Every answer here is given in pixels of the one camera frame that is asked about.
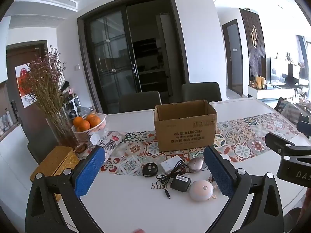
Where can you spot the white plug adapter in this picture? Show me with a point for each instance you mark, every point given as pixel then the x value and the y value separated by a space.
pixel 171 164

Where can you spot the glass vase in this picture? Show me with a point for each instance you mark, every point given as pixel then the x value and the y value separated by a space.
pixel 62 133

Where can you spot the patterned table runner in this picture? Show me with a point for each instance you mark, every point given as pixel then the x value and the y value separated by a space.
pixel 243 136

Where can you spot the grey dining chair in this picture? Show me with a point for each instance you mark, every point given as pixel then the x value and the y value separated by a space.
pixel 201 92
pixel 139 102

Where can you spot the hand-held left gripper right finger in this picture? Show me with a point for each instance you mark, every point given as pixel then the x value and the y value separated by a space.
pixel 218 172

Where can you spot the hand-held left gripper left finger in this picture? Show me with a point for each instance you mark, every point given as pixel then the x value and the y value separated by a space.
pixel 90 172

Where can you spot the yellow paper bag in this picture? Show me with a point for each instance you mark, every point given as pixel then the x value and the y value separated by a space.
pixel 260 82

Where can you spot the white media cabinet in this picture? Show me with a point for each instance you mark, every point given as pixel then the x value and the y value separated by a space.
pixel 272 92

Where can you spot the dark doorway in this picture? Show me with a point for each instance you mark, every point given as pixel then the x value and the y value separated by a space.
pixel 233 58

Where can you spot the brown wooden door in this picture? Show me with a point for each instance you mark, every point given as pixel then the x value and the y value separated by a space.
pixel 14 60

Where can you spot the orange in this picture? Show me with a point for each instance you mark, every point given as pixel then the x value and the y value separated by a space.
pixel 90 117
pixel 95 121
pixel 84 126
pixel 78 121

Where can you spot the dark glass sliding door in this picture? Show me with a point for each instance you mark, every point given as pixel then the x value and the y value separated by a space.
pixel 126 53

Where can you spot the dark slatted wall panel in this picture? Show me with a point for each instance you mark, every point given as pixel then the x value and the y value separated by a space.
pixel 255 53

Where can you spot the dried flower bunch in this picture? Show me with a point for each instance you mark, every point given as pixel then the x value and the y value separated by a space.
pixel 45 82

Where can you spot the cardboard box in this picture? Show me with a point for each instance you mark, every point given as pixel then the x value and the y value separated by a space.
pixel 184 128

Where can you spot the yellow woven tissue box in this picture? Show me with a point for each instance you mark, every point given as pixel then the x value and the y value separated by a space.
pixel 55 162

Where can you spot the black round disc device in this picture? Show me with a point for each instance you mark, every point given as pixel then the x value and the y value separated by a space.
pixel 150 170

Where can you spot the patterned chair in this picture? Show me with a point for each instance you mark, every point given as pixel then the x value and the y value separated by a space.
pixel 286 110

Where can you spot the round pink antler night light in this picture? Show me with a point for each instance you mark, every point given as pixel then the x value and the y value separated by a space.
pixel 200 190

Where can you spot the soft toys pile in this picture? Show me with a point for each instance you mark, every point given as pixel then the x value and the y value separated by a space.
pixel 66 89

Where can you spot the silver oval device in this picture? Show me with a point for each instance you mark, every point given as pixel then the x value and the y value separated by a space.
pixel 195 165

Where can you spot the television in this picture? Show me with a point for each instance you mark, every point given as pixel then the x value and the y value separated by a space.
pixel 283 71

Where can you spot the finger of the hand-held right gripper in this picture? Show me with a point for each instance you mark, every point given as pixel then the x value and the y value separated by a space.
pixel 305 126
pixel 279 144

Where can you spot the red wall poster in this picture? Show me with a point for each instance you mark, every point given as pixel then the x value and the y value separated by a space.
pixel 24 82

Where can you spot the white cube shelf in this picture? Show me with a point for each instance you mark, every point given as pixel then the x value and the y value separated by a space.
pixel 73 106

